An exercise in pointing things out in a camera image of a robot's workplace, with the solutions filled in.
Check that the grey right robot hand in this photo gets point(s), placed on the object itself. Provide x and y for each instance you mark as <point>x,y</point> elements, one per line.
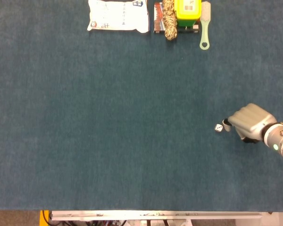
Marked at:
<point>252,122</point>

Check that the small white die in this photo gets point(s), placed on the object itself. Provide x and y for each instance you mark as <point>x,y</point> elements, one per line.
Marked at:
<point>218,128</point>

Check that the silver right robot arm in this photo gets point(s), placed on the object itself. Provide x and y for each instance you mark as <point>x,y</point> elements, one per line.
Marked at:
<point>279,139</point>

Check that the yellow-green plastic container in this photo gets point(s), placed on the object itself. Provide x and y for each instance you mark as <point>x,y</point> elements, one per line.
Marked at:
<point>188,10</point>

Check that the red and black printed box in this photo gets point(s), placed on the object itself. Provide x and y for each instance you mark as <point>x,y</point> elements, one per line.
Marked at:
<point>159,18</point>

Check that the white printed plastic bag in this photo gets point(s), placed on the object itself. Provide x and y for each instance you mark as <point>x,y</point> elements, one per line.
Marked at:
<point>118,16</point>

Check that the aluminium frame rail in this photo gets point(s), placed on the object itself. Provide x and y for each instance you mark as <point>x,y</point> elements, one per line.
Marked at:
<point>155,215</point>

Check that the yellow frame post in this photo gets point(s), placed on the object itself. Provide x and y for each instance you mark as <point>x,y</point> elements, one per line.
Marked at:
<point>43,217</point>

